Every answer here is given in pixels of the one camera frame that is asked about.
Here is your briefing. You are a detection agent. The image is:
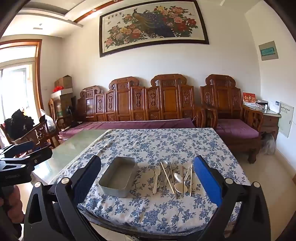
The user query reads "person's left hand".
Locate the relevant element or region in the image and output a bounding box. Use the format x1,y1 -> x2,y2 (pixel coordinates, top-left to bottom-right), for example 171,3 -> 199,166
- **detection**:
0,184 -> 25,234

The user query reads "black cloth pile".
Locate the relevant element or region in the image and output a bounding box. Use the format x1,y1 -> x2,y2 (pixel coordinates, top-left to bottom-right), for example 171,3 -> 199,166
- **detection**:
4,109 -> 35,141

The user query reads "carved wooden chair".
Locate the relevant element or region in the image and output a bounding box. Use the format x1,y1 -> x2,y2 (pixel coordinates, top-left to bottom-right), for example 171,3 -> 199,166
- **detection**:
23,115 -> 58,149

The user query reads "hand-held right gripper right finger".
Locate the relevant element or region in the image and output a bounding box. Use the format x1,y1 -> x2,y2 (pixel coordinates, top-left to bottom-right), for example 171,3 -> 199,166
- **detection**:
192,155 -> 271,241

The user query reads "framed peacock flower painting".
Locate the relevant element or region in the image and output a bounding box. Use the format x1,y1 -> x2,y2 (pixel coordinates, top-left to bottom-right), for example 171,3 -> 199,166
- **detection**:
99,0 -> 210,58

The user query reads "rectangular metal tray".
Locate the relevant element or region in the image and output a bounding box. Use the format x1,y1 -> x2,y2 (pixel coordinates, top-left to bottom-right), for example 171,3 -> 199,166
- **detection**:
98,156 -> 138,198

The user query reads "wooden door frame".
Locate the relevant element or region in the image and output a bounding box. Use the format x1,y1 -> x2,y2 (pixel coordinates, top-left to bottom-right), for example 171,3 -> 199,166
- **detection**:
0,39 -> 44,112

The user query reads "brown cardboard box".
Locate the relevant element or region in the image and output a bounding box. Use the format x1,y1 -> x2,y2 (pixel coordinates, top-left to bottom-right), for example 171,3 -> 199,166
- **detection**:
54,75 -> 73,90

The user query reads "green framed wall box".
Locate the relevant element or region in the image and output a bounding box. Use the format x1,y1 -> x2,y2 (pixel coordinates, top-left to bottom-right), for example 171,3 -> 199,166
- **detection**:
258,41 -> 279,61

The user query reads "carved wooden armchair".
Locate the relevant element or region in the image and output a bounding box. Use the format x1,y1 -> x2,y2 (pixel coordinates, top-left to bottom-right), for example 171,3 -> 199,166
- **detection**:
199,74 -> 264,164

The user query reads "metal fork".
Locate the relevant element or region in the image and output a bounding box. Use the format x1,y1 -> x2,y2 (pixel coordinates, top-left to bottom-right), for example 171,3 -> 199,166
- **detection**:
171,158 -> 179,183

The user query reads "wooden side table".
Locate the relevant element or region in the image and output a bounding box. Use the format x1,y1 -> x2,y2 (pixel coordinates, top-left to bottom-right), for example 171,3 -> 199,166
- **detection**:
243,104 -> 281,142

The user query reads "purple armchair cushion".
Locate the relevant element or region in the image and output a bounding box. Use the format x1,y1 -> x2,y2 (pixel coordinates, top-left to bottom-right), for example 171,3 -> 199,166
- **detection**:
216,119 -> 259,139

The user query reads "white flat box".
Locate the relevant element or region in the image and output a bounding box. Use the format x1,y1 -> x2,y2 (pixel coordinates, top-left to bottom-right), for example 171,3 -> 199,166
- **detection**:
50,89 -> 74,99

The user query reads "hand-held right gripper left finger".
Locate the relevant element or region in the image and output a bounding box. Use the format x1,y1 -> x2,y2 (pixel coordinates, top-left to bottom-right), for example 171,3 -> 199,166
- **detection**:
23,155 -> 102,241

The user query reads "metal spoon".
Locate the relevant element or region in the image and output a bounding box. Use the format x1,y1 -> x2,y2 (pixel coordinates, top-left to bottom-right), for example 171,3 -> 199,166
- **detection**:
160,160 -> 169,176

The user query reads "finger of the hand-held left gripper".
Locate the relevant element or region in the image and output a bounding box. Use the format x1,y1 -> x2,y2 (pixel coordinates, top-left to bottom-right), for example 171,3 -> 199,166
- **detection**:
0,140 -> 35,158
14,146 -> 53,167

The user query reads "blue floral tablecloth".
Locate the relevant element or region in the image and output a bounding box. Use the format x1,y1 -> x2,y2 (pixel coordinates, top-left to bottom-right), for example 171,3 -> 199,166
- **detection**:
50,127 -> 251,234

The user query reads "white plastic fork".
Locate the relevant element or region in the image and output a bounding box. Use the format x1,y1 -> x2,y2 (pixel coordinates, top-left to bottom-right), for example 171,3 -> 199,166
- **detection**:
152,165 -> 161,194

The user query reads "white electrical panel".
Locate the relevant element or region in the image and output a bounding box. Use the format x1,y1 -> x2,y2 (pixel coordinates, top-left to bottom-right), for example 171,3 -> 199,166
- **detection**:
278,101 -> 295,138

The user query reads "clear plastic bag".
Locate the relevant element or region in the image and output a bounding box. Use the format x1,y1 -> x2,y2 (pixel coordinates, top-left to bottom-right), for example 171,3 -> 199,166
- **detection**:
261,132 -> 276,155

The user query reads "purple sofa cushion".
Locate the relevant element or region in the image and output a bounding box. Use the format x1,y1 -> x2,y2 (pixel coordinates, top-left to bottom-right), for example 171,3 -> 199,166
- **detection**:
58,118 -> 196,139

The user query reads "carved wooden sofa bench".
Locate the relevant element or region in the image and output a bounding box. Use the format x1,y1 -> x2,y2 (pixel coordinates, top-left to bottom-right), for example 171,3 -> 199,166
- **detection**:
55,74 -> 206,146

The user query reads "white tabletop device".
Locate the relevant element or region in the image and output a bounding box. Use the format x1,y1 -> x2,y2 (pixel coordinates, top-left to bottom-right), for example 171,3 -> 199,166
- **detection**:
268,101 -> 281,114

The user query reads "red printed card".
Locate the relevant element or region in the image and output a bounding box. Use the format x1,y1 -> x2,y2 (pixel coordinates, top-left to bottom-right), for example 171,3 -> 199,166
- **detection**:
242,92 -> 257,105

